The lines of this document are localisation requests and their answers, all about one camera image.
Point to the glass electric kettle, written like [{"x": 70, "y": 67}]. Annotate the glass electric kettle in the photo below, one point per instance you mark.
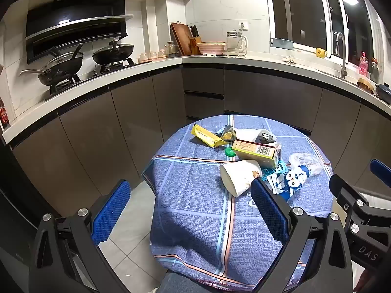
[{"x": 235, "y": 43}]

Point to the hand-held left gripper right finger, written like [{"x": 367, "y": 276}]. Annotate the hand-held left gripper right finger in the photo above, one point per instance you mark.
[{"x": 268, "y": 207}]

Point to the small teal wrapper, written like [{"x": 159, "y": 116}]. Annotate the small teal wrapper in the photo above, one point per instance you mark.
[{"x": 281, "y": 168}]

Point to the black wok with lid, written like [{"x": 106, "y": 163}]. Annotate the black wok with lid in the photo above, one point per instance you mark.
[{"x": 61, "y": 65}]

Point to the white paper tissue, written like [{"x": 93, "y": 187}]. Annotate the white paper tissue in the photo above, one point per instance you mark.
[{"x": 246, "y": 135}]

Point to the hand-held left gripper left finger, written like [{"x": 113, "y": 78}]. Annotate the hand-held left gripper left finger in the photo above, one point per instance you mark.
[{"x": 111, "y": 210}]

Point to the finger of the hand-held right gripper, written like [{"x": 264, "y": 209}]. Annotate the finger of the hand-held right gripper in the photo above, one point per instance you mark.
[
  {"x": 348, "y": 189},
  {"x": 381, "y": 171}
]

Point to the yellow snack packet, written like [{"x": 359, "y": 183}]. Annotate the yellow snack packet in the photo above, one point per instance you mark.
[{"x": 207, "y": 137}]

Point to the black gas stove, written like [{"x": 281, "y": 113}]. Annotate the black gas stove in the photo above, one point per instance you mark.
[{"x": 64, "y": 86}]

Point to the steel kitchen faucet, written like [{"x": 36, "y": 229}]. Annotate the steel kitchen faucet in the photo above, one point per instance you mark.
[{"x": 343, "y": 64}]

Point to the blue cartoon wrapper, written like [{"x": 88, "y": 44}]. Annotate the blue cartoon wrapper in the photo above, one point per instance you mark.
[{"x": 293, "y": 180}]

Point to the white paper cup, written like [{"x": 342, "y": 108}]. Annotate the white paper cup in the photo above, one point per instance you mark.
[{"x": 238, "y": 174}]

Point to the yellow mug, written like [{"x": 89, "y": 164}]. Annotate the yellow mug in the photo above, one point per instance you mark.
[{"x": 321, "y": 52}]

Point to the clear plastic bag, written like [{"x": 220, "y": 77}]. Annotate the clear plastic bag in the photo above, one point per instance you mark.
[{"x": 305, "y": 160}]

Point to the brown kitchen base cabinets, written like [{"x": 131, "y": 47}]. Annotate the brown kitchen base cabinets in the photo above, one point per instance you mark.
[{"x": 122, "y": 122}]

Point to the green plastic bottle cap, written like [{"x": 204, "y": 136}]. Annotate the green plastic bottle cap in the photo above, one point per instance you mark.
[{"x": 229, "y": 153}]

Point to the red sauce bottle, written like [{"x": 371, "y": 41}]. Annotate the red sauce bottle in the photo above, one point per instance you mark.
[{"x": 4, "y": 114}]

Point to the grey wrapper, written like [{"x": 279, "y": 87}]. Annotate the grey wrapper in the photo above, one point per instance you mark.
[{"x": 227, "y": 132}]

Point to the brown bowl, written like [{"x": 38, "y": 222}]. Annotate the brown bowl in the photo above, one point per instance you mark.
[{"x": 365, "y": 85}]

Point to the white wall socket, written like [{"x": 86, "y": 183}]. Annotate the white wall socket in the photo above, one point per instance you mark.
[{"x": 243, "y": 26}]

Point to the pink plastic bottle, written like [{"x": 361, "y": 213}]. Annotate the pink plastic bottle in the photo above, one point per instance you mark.
[{"x": 363, "y": 64}]

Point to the yellow-green cardboard box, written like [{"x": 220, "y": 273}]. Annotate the yellow-green cardboard box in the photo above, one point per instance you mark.
[{"x": 250, "y": 149}]

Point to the black frying pan with lid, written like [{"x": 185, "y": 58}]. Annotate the black frying pan with lid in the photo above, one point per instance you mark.
[{"x": 113, "y": 53}]

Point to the black range hood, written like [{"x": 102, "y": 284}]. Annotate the black range hood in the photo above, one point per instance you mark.
[{"x": 76, "y": 15}]

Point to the blue plaid tablecloth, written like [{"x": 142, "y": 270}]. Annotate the blue plaid tablecloth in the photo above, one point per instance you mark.
[{"x": 189, "y": 204}]

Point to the blue cooking pot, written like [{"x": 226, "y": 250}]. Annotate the blue cooking pot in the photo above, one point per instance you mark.
[{"x": 384, "y": 93}]

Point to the wooden knife block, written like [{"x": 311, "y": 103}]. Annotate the wooden knife block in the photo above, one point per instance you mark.
[{"x": 195, "y": 46}]

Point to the wooden cutting board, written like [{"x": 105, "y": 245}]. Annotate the wooden cutting board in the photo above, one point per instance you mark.
[{"x": 180, "y": 38}]

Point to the dark kitchen window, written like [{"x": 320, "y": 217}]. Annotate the dark kitchen window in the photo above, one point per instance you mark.
[{"x": 299, "y": 9}]

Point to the glass teapot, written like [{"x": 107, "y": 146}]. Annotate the glass teapot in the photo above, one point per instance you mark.
[{"x": 172, "y": 49}]

